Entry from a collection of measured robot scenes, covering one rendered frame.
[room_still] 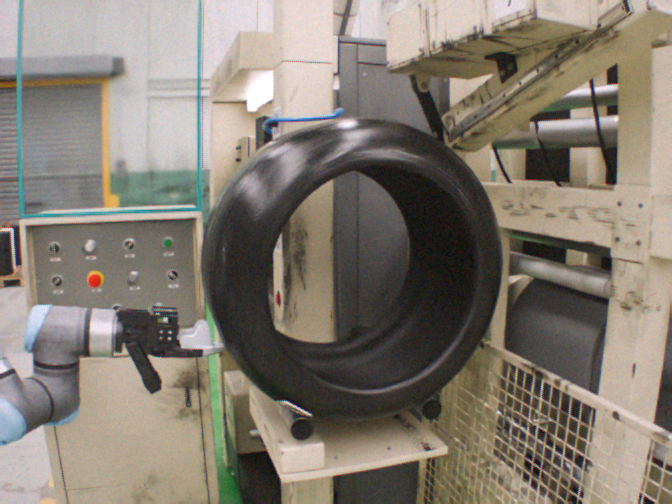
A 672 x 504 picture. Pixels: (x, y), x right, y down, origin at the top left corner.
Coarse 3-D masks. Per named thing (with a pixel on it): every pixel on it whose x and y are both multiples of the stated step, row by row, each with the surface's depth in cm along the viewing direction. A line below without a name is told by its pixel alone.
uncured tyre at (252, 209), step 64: (320, 128) 98; (384, 128) 100; (256, 192) 94; (448, 192) 102; (256, 256) 93; (448, 256) 133; (256, 320) 95; (384, 320) 135; (448, 320) 127; (256, 384) 101; (320, 384) 100; (384, 384) 106
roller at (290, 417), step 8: (280, 408) 113; (288, 408) 110; (288, 416) 108; (296, 416) 106; (304, 416) 106; (288, 424) 106; (296, 424) 104; (304, 424) 105; (296, 432) 104; (304, 432) 105; (312, 432) 106
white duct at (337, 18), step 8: (336, 0) 180; (344, 0) 179; (360, 0) 184; (336, 8) 182; (344, 8) 182; (352, 8) 183; (336, 16) 184; (352, 16) 185; (336, 24) 186; (352, 24) 189; (336, 32) 188
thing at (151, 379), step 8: (128, 344) 99; (136, 344) 99; (128, 352) 99; (136, 352) 99; (144, 352) 102; (136, 360) 99; (144, 360) 100; (144, 368) 100; (152, 368) 103; (144, 376) 100; (152, 376) 101; (144, 384) 102; (152, 384) 101; (160, 384) 103; (152, 392) 101
